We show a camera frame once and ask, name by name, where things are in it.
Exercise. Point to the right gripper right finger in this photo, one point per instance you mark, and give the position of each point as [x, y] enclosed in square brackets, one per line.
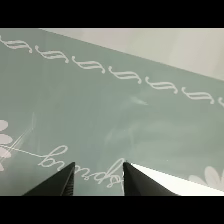
[140, 185]

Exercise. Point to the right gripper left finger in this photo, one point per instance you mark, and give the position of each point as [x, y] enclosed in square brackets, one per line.
[57, 185]

